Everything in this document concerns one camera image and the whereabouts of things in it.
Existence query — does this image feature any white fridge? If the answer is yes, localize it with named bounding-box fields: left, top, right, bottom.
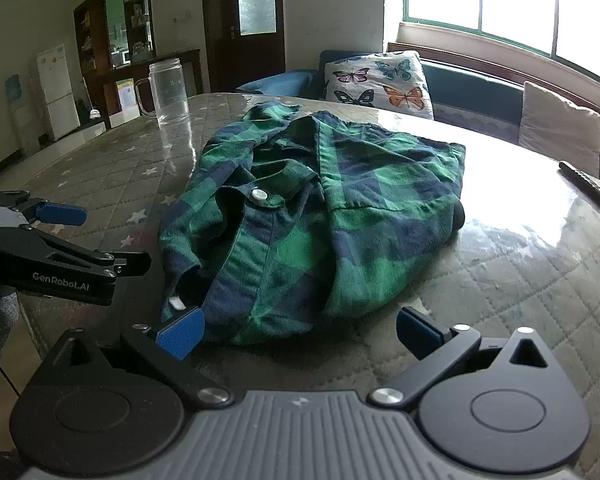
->
left=36, top=44, right=81, bottom=141

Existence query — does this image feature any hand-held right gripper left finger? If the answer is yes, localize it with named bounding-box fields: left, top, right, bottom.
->
left=27, top=306, right=235, bottom=411

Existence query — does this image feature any black remote control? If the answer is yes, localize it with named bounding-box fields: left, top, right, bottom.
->
left=559, top=160, right=600, bottom=218

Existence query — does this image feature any green blue plaid shirt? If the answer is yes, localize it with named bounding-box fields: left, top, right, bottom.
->
left=157, top=101, right=467, bottom=346

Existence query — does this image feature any blue cloth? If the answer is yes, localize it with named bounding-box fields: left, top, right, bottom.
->
left=237, top=71, right=326, bottom=98

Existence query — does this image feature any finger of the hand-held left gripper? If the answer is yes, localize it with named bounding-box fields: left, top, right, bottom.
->
left=0, top=190, right=88, bottom=227
left=0, top=225, right=152, bottom=277

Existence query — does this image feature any white printed box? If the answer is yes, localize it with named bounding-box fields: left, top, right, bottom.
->
left=116, top=77, right=141, bottom=113

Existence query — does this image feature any wooden door with glass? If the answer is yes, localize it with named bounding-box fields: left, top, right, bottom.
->
left=202, top=0, right=286, bottom=93

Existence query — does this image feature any mop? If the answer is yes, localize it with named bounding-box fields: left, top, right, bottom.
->
left=82, top=77, right=103, bottom=121

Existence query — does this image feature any teal wooden sofa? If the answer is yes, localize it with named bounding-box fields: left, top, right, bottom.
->
left=237, top=42, right=600, bottom=181

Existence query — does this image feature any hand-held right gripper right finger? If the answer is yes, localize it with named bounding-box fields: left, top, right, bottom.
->
left=370, top=306, right=563, bottom=409

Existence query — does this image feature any wooden display cabinet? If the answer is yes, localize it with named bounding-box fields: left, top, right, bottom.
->
left=74, top=0, right=156, bottom=121

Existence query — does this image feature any dark wooden console table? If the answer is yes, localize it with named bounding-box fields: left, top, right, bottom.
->
left=97, top=49, right=203, bottom=121

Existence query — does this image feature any water dispenser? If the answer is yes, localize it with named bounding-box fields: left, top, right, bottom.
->
left=5, top=74, right=41, bottom=146

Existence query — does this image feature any clear glass jar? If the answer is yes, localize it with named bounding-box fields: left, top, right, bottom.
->
left=134, top=57, right=191, bottom=127

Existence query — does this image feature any beige pillow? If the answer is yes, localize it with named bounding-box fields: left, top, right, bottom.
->
left=519, top=81, right=600, bottom=176

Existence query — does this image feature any butterfly print pillow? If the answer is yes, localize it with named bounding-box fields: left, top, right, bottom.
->
left=324, top=50, right=435, bottom=121

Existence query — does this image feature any grey quilted star tablecloth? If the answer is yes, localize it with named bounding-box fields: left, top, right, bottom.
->
left=10, top=92, right=600, bottom=480

